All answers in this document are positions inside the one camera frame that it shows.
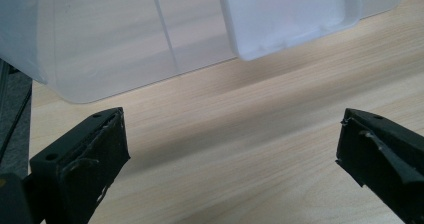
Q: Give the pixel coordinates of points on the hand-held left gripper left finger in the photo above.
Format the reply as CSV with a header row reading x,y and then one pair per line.
x,y
83,164

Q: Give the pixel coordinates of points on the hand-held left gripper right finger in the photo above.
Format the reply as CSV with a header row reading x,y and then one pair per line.
x,y
383,157

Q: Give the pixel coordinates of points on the translucent plastic storage box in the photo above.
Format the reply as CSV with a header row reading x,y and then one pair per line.
x,y
110,40

